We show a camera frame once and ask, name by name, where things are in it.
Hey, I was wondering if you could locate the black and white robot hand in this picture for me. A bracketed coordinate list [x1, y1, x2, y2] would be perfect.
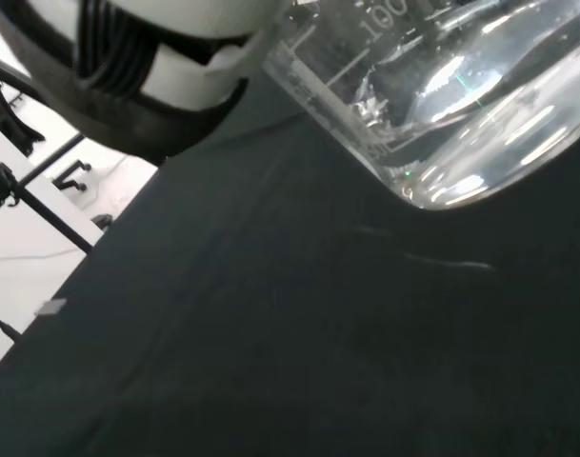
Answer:
[0, 0, 290, 168]

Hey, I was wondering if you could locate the black tripod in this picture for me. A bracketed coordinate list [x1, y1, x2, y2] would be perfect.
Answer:
[0, 47, 114, 253]

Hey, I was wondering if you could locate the black bench cloth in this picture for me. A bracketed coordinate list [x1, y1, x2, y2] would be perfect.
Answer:
[0, 70, 580, 457]

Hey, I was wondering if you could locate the grey tape piece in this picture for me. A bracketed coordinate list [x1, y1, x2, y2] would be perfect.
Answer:
[34, 298, 67, 318]

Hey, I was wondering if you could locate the black cable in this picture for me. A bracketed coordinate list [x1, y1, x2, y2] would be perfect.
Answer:
[0, 304, 23, 343]

